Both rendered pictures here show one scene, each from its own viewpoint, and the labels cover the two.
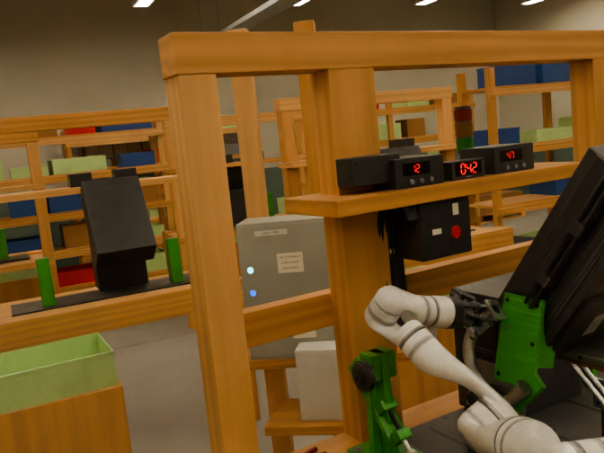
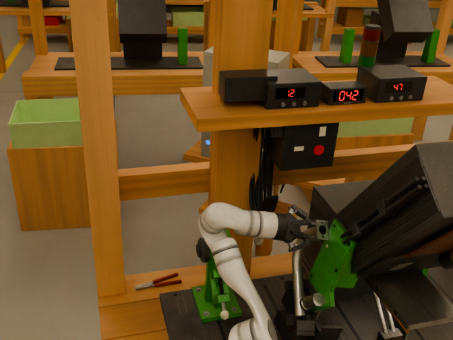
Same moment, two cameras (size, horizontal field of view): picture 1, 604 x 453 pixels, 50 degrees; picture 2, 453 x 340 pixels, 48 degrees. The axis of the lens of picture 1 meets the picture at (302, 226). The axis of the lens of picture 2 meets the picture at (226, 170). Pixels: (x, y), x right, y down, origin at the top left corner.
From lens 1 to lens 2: 65 cm
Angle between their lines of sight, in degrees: 24
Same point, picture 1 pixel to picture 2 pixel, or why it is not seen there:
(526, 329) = (336, 256)
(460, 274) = (338, 166)
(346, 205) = (207, 123)
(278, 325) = (158, 187)
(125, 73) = not seen: outside the picture
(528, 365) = (329, 284)
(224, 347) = (100, 205)
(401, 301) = (222, 221)
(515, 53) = not seen: outside the picture
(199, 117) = (86, 25)
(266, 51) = not seen: outside the picture
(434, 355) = (230, 274)
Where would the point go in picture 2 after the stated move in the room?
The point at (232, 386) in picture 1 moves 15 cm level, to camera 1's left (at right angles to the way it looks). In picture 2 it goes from (104, 231) to (60, 222)
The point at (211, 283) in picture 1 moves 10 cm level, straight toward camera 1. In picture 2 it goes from (91, 159) to (78, 176)
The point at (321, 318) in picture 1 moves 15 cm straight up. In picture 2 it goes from (197, 186) to (199, 144)
